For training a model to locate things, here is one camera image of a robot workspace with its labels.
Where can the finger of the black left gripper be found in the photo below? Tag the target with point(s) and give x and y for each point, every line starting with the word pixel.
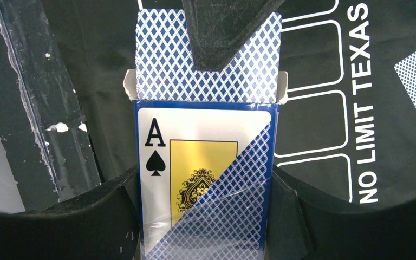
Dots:
pixel 218 29

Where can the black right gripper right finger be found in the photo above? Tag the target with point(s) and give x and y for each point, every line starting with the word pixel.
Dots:
pixel 306 223

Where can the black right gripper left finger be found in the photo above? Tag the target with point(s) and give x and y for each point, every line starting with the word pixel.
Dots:
pixel 102 223

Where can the blue playing card deck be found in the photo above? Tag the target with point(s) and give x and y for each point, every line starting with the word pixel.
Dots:
pixel 205 141

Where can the black poker felt mat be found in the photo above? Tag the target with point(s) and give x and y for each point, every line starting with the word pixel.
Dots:
pixel 349 127

